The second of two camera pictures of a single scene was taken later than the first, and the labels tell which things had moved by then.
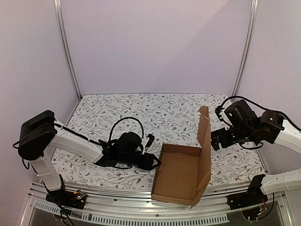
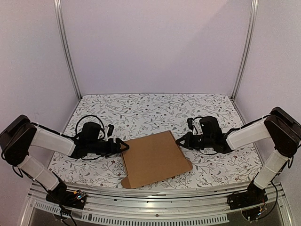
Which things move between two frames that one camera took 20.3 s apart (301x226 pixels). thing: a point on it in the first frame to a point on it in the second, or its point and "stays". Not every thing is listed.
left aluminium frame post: x=58 y=8 stays
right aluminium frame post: x=253 y=9 stays
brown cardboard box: x=183 y=172 to x=153 y=157
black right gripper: x=217 y=139 to x=189 y=140
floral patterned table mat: x=172 y=118 stays
